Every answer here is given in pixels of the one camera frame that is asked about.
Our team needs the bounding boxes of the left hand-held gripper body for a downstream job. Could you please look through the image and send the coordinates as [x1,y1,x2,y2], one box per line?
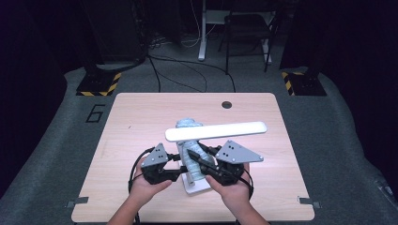
[140,142,182,186]

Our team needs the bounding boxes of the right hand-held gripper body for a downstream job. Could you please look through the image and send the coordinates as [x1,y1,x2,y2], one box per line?
[201,140,265,186]

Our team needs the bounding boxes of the grey-blue cloth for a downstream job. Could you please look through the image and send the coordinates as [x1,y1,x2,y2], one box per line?
[175,116,217,182]

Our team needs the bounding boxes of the white desk lamp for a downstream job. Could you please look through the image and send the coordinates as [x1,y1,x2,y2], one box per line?
[164,121,268,195]

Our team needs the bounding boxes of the person's left hand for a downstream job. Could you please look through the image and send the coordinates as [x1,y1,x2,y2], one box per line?
[130,158,173,205]

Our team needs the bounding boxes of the person's right hand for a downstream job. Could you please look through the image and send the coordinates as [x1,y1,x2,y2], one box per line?
[205,163,253,214]

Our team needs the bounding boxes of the black striped stand base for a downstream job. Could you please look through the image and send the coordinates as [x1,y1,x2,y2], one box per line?
[281,70,328,97]
[75,71,122,98]

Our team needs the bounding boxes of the black chair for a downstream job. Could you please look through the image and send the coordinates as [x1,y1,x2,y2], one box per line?
[218,12,276,75]

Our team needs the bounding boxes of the black cabinet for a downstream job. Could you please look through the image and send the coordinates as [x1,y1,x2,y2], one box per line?
[83,0,147,65]

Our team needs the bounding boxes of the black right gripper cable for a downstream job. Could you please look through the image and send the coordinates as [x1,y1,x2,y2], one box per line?
[237,168,255,201]

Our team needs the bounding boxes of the thin black floor cable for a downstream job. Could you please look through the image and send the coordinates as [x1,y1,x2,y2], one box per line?
[149,57,208,94]
[147,55,162,94]
[175,59,237,94]

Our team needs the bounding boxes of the grey metal table bracket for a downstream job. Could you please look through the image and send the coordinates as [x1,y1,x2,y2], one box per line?
[65,196,89,209]
[297,196,322,209]

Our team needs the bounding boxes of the white desk frame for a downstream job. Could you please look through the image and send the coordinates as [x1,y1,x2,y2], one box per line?
[197,0,274,66]

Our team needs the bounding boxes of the white cable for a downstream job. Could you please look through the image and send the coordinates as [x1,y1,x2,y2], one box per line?
[181,0,217,49]

